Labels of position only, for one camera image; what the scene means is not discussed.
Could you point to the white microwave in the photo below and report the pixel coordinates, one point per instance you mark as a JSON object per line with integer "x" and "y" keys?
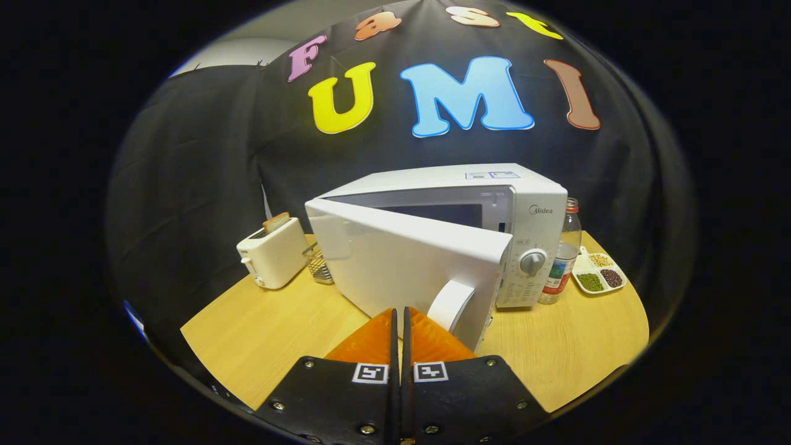
{"x": 401, "y": 259}

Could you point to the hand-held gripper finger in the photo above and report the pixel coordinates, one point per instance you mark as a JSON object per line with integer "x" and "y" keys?
{"x": 406, "y": 395}
{"x": 395, "y": 395}

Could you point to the white toaster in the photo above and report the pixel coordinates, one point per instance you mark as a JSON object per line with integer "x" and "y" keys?
{"x": 275, "y": 256}

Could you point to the white divided bean dish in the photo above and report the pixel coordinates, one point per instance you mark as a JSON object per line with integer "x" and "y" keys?
{"x": 599, "y": 275}

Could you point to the toast slice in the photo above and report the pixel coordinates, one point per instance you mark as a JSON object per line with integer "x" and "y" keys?
{"x": 276, "y": 222}

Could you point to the clear plastic water bottle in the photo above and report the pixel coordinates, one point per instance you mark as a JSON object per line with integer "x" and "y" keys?
{"x": 563, "y": 259}

